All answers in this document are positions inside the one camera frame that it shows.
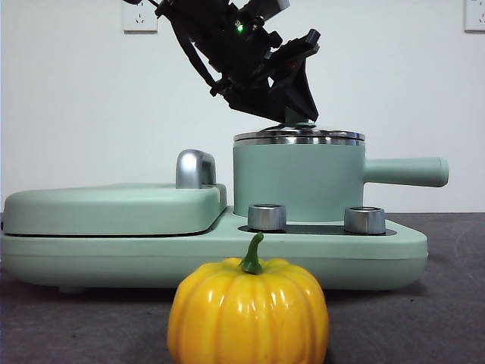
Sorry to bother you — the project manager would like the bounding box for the glass lid with green knob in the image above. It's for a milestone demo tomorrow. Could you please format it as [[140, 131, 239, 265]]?
[[232, 108, 367, 141]]

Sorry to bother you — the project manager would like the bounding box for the yellow toy pumpkin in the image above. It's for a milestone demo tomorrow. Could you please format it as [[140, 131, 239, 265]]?
[[167, 231, 330, 364]]

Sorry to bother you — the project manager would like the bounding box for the silver control knob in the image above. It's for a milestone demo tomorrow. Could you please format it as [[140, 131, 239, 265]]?
[[246, 203, 288, 232], [343, 206, 386, 235]]

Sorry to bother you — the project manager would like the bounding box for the mint green grill cover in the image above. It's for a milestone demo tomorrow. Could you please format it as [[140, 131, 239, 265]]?
[[2, 182, 229, 237]]

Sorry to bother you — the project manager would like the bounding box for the mint green breakfast machine base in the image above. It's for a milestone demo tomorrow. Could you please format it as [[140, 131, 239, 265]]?
[[0, 206, 430, 295]]

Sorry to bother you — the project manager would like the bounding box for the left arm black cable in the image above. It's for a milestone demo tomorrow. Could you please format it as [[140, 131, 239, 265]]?
[[124, 0, 219, 96]]

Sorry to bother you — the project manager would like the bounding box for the mint green pot with handle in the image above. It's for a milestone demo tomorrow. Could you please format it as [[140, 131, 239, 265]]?
[[231, 135, 450, 224]]

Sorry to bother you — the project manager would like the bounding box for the silver grill cover handle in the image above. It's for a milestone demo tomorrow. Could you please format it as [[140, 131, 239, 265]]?
[[175, 149, 218, 190]]

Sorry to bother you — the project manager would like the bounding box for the white wall socket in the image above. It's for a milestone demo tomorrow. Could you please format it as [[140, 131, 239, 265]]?
[[122, 0, 158, 33], [464, 0, 485, 33]]

